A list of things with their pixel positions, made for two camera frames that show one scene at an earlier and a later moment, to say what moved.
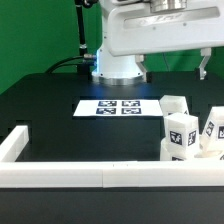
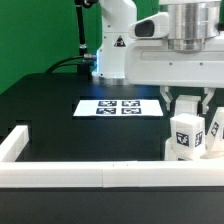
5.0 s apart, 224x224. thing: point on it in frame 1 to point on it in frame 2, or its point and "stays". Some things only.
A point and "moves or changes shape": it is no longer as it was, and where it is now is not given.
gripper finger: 140,59 to 164,91
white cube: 181,131 moves or changes shape
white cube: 213,135 moves or changes shape
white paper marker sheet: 118,108 stays
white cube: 171,104 moves or changes shape
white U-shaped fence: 101,174 stays
